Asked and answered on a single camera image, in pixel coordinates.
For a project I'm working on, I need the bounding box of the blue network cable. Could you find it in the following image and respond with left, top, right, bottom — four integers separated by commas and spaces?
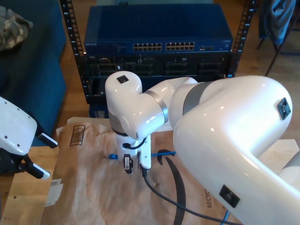
107, 150, 232, 224

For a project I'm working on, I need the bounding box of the white shipping label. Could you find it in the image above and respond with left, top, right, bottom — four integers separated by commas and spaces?
44, 178, 64, 207

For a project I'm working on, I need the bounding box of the brown paper mailer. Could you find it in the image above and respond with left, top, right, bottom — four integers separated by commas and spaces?
42, 116, 244, 225

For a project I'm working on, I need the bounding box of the blue box under rack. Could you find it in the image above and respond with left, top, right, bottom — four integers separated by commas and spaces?
88, 102, 110, 119

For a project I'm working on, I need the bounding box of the blue sofa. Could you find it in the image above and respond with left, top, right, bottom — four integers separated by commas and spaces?
0, 0, 68, 175

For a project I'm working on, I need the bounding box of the camouflage cloth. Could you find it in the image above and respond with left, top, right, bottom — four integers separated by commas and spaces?
0, 6, 34, 52

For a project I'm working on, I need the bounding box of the black rack server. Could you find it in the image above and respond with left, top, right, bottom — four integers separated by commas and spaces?
85, 54, 233, 78

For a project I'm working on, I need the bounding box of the dark metal chair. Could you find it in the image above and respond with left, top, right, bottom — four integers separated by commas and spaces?
256, 0, 300, 79

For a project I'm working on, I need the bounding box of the blue-grey jacket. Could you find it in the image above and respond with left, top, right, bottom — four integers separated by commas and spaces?
258, 0, 296, 45

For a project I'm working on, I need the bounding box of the short black wrist cable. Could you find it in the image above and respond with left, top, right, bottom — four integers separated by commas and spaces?
122, 137, 148, 150

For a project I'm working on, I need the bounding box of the black camera cable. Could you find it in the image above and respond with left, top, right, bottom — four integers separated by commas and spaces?
140, 167, 243, 225

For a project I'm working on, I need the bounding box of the black perforated rack post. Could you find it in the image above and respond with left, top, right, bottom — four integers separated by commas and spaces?
60, 0, 93, 105
225, 0, 258, 79

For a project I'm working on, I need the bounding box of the blue network switch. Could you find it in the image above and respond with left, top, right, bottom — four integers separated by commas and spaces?
83, 4, 234, 56

